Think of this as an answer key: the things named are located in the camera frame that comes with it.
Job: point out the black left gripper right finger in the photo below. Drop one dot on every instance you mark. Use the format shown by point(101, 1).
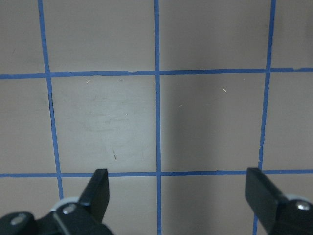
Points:
point(278, 213)

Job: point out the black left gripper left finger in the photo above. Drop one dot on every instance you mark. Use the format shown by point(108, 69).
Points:
point(82, 216)

